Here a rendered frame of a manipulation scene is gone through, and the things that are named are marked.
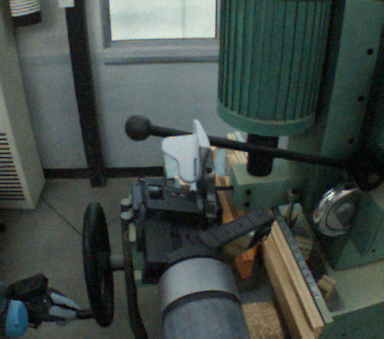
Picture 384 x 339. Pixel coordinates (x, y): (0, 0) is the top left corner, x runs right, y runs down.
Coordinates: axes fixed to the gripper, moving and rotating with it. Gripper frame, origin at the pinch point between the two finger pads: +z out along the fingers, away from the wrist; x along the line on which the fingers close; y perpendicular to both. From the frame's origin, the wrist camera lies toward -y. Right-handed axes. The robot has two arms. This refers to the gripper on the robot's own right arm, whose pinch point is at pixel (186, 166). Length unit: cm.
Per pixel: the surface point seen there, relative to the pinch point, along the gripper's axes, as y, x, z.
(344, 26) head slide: -19.4, -24.5, 5.6
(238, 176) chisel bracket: -14.1, 8.5, 11.3
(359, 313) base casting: -45, 27, -10
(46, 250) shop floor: 32, 128, 92
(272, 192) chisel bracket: -21.1, 9.6, 8.8
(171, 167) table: -7.3, 24.4, 34.9
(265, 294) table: -19.0, 21.0, -7.1
